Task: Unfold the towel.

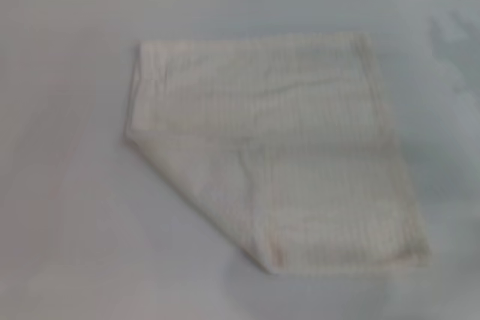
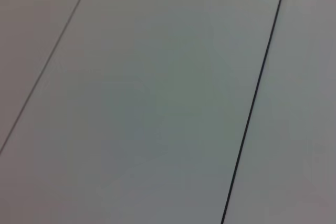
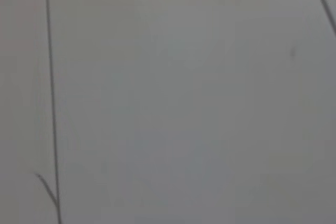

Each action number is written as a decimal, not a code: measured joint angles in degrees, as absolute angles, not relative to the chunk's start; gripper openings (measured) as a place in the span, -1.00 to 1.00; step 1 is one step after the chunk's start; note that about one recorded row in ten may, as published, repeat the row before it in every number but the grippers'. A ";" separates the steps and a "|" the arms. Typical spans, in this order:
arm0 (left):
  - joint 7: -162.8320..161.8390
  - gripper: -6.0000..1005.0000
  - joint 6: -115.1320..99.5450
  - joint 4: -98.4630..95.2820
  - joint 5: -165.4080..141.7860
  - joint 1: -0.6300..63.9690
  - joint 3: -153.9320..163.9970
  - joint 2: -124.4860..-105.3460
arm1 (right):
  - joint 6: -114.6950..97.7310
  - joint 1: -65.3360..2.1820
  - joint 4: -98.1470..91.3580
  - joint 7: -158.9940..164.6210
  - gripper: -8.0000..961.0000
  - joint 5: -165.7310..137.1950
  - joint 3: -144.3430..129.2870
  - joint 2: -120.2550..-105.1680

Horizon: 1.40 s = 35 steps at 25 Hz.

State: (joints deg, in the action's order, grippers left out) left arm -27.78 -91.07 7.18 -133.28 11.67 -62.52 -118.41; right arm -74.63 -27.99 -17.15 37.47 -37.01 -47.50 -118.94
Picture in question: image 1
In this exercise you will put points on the cream white towel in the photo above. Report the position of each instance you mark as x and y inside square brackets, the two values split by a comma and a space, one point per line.
[270, 140]

